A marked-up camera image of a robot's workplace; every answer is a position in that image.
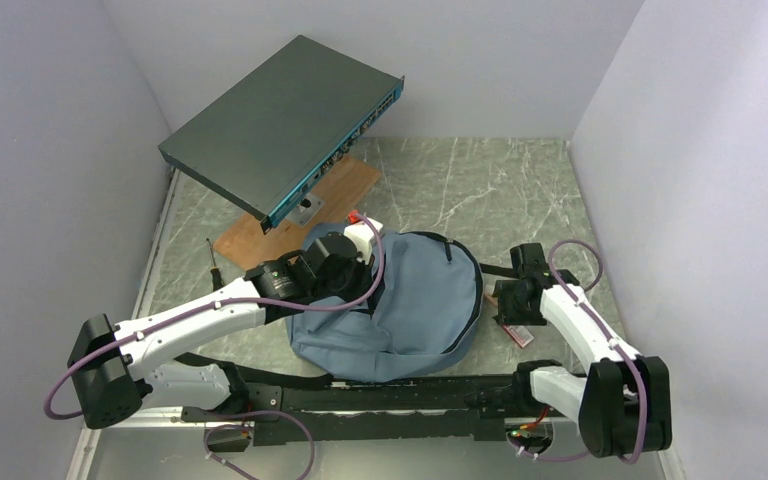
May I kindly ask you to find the black yellow screwdriver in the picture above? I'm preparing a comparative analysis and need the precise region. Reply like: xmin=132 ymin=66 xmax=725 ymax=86
xmin=205 ymin=238 xmax=225 ymax=291

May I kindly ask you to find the grey metal switch bracket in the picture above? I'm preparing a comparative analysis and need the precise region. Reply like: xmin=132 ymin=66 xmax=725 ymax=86
xmin=286 ymin=193 xmax=325 ymax=228

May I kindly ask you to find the aluminium frame rail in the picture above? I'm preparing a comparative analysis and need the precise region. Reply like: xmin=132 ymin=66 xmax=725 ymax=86
xmin=66 ymin=408 xmax=687 ymax=479

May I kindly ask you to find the grey network switch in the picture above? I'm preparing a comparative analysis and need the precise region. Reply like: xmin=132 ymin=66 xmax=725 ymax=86
xmin=158 ymin=35 xmax=405 ymax=232

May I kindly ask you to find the blue backpack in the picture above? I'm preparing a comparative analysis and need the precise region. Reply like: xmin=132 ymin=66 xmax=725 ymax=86
xmin=283 ymin=223 xmax=485 ymax=383

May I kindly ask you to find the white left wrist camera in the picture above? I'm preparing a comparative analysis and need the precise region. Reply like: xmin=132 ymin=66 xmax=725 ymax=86
xmin=342 ymin=210 xmax=378 ymax=265

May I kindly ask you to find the wooden board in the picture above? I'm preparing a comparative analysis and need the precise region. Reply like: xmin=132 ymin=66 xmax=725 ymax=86
xmin=213 ymin=156 xmax=381 ymax=269

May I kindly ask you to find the red white eraser box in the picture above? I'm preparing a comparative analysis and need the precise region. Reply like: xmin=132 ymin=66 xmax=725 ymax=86
xmin=502 ymin=325 xmax=534 ymax=348

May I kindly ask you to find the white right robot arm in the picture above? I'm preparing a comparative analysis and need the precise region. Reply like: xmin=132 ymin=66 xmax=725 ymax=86
xmin=493 ymin=242 xmax=673 ymax=463

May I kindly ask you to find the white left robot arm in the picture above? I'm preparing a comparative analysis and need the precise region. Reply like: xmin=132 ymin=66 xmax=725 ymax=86
xmin=62 ymin=224 xmax=384 ymax=429

